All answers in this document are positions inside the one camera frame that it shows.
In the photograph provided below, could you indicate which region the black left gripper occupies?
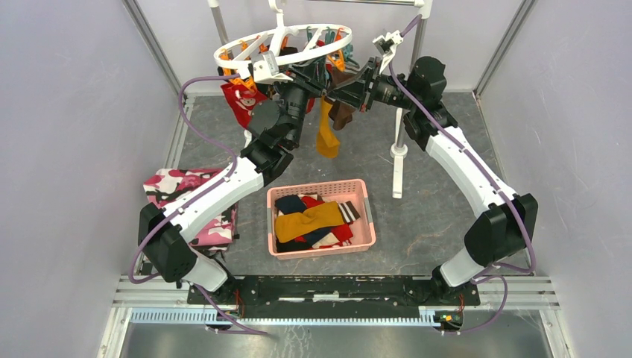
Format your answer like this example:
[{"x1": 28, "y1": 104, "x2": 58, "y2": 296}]
[{"x1": 271, "y1": 53, "x2": 328, "y2": 146}]

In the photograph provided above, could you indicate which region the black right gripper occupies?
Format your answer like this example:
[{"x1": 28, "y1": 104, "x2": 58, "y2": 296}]
[{"x1": 328, "y1": 57, "x2": 419, "y2": 113}]

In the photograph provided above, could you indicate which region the yellow cloth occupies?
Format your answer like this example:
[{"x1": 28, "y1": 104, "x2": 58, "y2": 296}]
[{"x1": 316, "y1": 97, "x2": 341, "y2": 159}]

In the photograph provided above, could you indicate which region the red cloth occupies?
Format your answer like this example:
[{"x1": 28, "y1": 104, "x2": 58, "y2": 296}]
[{"x1": 220, "y1": 83, "x2": 268, "y2": 129}]

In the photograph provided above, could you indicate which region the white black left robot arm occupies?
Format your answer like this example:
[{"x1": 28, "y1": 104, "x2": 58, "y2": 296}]
[{"x1": 138, "y1": 64, "x2": 329, "y2": 304}]

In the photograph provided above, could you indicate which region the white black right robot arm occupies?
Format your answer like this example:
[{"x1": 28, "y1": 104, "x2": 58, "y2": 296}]
[{"x1": 326, "y1": 56, "x2": 538, "y2": 304}]

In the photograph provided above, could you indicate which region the orange clothes clip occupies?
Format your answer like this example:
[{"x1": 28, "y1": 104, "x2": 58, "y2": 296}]
[
  {"x1": 324, "y1": 29, "x2": 345, "y2": 72},
  {"x1": 219, "y1": 47, "x2": 258, "y2": 93}
]

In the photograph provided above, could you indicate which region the white round clip hanger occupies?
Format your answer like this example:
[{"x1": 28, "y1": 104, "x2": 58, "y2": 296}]
[{"x1": 213, "y1": 1, "x2": 353, "y2": 73}]

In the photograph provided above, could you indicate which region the brown striped sock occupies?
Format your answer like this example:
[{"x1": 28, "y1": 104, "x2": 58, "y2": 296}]
[{"x1": 325, "y1": 67, "x2": 356, "y2": 131}]

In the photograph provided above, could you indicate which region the white metal drying rack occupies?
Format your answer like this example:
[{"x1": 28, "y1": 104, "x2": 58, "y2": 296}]
[{"x1": 213, "y1": 1, "x2": 411, "y2": 198}]

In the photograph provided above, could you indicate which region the pink perforated plastic basket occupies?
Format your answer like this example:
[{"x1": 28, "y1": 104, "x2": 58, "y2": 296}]
[{"x1": 267, "y1": 179, "x2": 376, "y2": 260}]

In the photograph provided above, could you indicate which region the navy blue sock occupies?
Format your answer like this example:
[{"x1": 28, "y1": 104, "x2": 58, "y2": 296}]
[{"x1": 274, "y1": 195, "x2": 307, "y2": 216}]

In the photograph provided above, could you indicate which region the pink camouflage folded cloth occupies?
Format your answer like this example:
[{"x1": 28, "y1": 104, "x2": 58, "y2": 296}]
[{"x1": 143, "y1": 169, "x2": 239, "y2": 257}]

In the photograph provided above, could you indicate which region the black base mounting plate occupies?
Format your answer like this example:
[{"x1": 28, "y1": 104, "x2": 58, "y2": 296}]
[{"x1": 209, "y1": 275, "x2": 481, "y2": 319}]

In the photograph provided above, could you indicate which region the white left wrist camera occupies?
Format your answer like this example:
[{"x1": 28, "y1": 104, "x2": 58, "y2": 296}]
[{"x1": 237, "y1": 51, "x2": 293, "y2": 85}]

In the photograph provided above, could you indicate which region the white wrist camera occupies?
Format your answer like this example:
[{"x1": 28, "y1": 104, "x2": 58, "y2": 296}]
[
  {"x1": 237, "y1": 51, "x2": 293, "y2": 85},
  {"x1": 372, "y1": 30, "x2": 404, "y2": 73}
]

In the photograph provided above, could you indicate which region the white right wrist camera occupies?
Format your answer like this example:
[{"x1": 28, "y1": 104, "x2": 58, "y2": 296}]
[{"x1": 372, "y1": 30, "x2": 404, "y2": 73}]

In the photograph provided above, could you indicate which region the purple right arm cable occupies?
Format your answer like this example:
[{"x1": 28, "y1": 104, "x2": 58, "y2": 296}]
[{"x1": 388, "y1": 13, "x2": 538, "y2": 337}]

